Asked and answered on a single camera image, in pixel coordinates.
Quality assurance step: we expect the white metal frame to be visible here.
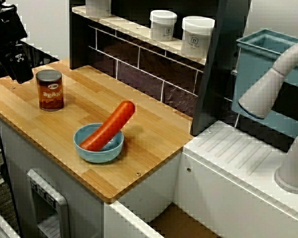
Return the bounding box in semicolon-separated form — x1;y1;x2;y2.
0;203;22;238

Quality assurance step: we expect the white sink unit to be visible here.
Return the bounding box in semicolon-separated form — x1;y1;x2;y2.
181;120;298;238

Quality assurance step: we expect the white kitchen cabinet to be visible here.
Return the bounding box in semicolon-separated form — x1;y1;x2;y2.
0;116;182;238

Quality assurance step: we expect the light blue bowl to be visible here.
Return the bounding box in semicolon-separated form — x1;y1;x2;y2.
73;123;125;164

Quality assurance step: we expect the dark tiled backsplash panel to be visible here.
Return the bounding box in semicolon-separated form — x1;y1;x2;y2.
69;11;239;129

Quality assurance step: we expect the grey toy faucet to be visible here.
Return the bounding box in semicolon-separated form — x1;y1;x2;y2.
238;38;298;194

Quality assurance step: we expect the brown beans can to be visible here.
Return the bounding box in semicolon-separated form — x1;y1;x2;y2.
35;69;65;112

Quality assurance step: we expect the dark grey upright post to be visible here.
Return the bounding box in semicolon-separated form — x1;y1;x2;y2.
190;0;251;136

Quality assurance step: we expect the white lidded plastic jar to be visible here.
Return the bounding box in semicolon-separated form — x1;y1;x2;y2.
85;0;112;18
181;16;216;59
149;9;178;42

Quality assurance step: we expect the cream kitchen shelf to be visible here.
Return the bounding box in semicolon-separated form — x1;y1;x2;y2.
72;5;209;67

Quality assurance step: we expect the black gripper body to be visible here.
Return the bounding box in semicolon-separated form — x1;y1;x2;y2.
0;6;28;54

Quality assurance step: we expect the red toy sausage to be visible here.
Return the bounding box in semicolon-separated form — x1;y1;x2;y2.
79;100;136;152

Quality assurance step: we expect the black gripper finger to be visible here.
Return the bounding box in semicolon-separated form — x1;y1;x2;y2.
7;44;33;84
0;49;14;79

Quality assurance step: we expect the grey dispenser door panel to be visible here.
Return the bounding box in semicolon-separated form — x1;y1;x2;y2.
26;169;70;238

